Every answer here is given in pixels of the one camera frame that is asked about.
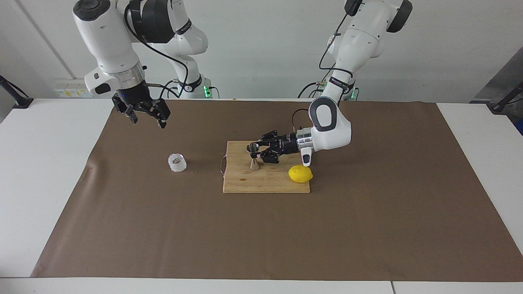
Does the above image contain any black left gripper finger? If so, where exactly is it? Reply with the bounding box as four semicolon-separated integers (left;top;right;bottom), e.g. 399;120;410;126
250;150;281;164
258;130;279;146

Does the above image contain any steel double jigger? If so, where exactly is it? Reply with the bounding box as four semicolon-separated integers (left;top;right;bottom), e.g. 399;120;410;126
246;143;262;171

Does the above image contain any clear glass cup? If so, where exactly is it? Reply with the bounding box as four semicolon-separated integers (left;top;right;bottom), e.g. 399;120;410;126
168;153;188;173

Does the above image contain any wooden cutting board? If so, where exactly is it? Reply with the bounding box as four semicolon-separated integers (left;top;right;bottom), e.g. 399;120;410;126
220;141;311;194

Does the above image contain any yellow lemon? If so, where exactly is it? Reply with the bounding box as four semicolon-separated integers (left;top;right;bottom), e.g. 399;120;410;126
288;165;314;183

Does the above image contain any brown paper table mat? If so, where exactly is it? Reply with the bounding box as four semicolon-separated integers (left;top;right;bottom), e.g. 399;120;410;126
31;99;523;282

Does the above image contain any black clamp stand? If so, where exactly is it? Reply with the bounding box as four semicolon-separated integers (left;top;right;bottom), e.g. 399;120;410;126
0;76;34;109
490;82;523;114

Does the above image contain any dark grey panel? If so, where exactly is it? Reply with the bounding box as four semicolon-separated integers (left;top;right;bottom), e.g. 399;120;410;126
474;47;523;103

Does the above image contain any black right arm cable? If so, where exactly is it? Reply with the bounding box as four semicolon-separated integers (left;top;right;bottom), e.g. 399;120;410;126
124;0;190;98

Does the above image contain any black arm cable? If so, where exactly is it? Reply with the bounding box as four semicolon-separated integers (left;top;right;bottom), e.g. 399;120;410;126
291;0;360;132
124;0;190;98

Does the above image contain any black base cable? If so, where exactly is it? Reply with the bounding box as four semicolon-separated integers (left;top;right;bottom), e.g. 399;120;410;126
297;61;336;99

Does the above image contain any white wall socket strip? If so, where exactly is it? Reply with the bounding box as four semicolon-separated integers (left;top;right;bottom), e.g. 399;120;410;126
55;80;92;98

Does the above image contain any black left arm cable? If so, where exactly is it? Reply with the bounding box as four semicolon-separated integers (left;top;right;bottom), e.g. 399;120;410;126
291;0;360;132

